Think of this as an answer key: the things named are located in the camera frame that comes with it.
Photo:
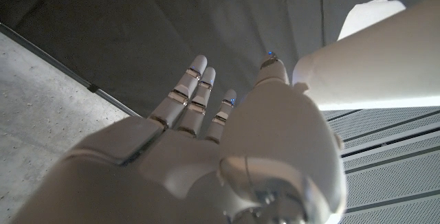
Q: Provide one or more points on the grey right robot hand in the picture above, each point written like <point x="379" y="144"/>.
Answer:
<point x="206" y="169"/>

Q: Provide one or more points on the black backdrop stand pole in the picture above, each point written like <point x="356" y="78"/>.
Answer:
<point x="93" y="87"/>

